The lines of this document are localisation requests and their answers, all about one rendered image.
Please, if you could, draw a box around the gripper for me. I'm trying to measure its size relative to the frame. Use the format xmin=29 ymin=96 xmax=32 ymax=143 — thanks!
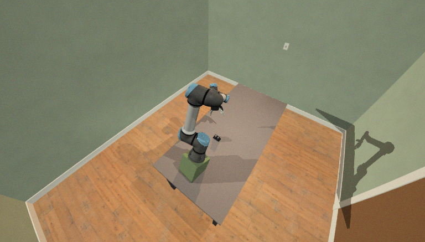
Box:
xmin=210 ymin=105 xmax=225 ymax=115

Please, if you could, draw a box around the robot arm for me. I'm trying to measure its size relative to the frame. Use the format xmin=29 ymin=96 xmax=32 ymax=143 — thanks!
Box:
xmin=178 ymin=83 xmax=230 ymax=163

